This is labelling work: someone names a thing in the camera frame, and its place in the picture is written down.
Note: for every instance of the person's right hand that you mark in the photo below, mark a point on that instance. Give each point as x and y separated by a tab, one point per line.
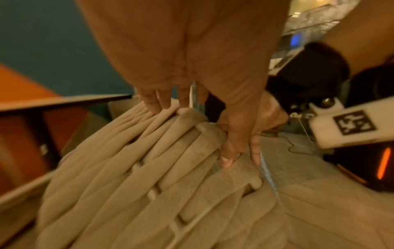
272	113

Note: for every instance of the person's left hand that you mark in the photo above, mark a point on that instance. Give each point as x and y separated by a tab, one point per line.
184	48

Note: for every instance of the orange wooden table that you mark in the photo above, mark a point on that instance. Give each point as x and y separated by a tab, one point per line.
27	87

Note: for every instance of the beige chunky knit blanket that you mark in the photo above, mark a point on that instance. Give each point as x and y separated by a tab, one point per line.
138	184

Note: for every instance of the device with blue screen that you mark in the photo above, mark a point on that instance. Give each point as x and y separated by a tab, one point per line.
296	40

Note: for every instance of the black device with orange light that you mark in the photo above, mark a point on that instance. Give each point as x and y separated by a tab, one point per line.
366	167

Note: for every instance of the white wrist camera with marker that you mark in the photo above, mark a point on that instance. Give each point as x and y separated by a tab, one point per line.
351	124

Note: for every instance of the person's right forearm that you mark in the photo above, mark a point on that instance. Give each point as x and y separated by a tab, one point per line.
357	31

